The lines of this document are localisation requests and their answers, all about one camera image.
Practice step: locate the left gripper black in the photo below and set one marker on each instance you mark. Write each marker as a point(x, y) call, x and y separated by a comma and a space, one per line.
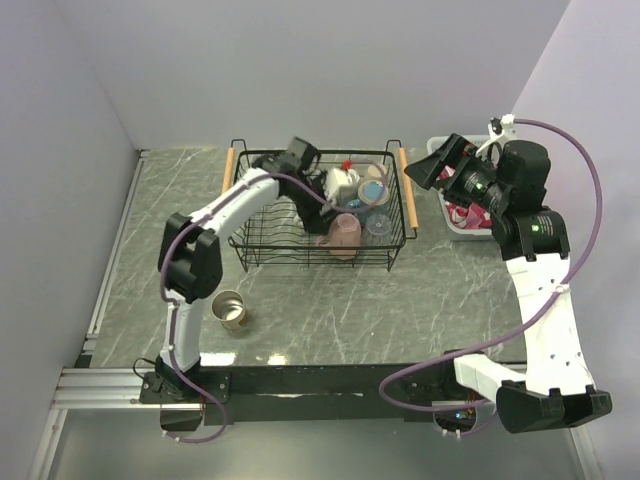
point(314, 221)

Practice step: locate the blue butterfly mug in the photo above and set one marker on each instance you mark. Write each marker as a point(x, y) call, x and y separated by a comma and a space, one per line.
point(371, 196)

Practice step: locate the white faceted mug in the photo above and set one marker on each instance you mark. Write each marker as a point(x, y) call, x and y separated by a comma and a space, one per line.
point(349, 186)

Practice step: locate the pink mug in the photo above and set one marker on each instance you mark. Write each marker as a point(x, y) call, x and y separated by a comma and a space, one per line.
point(343, 238)

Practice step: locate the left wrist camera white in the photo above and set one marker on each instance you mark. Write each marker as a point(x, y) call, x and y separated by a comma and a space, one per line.
point(334, 178)

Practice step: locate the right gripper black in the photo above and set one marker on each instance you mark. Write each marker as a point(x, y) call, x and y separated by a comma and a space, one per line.
point(453, 151)

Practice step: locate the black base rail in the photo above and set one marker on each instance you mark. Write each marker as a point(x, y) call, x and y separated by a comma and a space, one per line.
point(306, 392)

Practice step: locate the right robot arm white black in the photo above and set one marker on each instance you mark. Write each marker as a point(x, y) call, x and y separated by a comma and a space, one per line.
point(557, 389)

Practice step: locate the steel cup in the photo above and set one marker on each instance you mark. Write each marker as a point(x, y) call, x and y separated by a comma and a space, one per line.
point(229, 309)

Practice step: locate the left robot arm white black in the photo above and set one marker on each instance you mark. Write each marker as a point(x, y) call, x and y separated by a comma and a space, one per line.
point(190, 261)

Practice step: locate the pink camouflage cloth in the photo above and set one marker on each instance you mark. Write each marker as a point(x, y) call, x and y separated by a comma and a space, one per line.
point(473, 217)

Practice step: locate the white plastic basket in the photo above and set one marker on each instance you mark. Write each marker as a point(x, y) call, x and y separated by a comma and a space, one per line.
point(454, 233)

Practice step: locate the aluminium frame rail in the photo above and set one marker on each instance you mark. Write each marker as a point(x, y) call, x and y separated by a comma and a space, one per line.
point(89, 389)

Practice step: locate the clear glass cup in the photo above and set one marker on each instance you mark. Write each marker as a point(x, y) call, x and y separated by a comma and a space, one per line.
point(377, 230)

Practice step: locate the beige handleless cup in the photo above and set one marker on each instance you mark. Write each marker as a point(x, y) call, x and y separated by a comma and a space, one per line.
point(376, 172)

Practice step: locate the black wire dish rack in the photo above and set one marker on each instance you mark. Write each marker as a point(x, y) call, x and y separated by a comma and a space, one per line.
point(277, 235)

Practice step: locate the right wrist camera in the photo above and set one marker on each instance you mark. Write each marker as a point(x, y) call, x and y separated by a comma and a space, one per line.
point(501, 130)

